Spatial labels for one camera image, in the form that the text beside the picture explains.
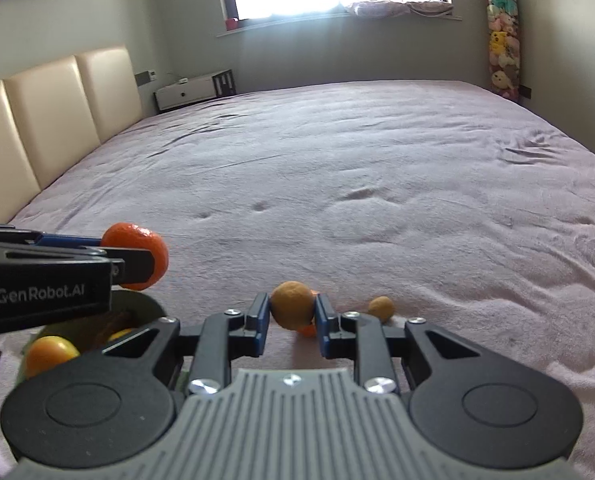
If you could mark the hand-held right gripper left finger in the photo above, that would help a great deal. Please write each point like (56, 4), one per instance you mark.
(262, 320)

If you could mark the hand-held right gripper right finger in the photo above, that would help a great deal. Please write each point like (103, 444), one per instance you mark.
(322, 327)

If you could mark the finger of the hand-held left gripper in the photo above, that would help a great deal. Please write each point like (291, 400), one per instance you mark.
(137, 267)
(67, 240)

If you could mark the orange tangerine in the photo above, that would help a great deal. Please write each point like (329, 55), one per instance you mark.
(132, 235)
(307, 331)

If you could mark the green colander bowl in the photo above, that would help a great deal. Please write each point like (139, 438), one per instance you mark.
(137, 305)

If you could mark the overripe brown banana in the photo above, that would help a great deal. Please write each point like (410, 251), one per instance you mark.
(115, 321)

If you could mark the yellow apple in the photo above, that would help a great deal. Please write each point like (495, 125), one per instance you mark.
(50, 355)

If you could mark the yellow lemon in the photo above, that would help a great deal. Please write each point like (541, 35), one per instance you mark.
(120, 334)

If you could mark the small tan round fruit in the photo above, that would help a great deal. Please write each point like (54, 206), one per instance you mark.
(381, 307)

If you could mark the cream padded headboard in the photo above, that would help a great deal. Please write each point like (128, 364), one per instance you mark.
(52, 110)

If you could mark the white nightstand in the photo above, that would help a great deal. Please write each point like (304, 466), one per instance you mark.
(187, 92)

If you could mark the black binders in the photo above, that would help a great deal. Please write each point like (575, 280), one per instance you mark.
(225, 82)

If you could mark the red cup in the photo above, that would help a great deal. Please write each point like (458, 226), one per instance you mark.
(231, 23)

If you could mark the white windowsill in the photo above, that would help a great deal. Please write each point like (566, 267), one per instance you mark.
(327, 22)

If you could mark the pale cloth on windowsill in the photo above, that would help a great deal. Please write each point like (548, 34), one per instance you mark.
(377, 8)

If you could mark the plush toy holder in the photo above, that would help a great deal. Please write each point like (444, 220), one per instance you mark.
(502, 35)

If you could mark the wall switch panel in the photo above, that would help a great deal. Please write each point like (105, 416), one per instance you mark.
(145, 76)

